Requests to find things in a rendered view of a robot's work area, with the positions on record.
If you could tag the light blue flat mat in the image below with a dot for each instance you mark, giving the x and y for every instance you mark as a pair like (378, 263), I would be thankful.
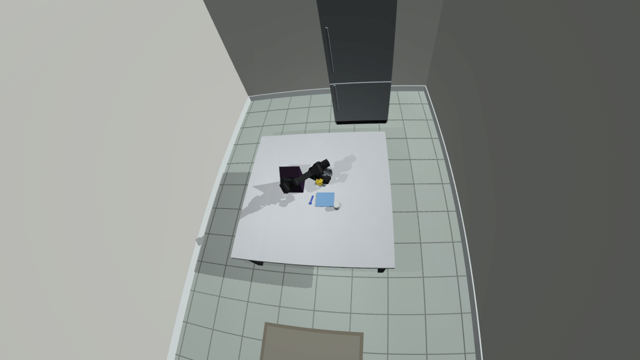
(325, 199)

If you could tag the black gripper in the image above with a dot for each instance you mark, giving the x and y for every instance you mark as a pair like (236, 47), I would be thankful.
(326, 179)

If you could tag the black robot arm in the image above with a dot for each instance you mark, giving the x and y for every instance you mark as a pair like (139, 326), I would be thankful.
(317, 169)

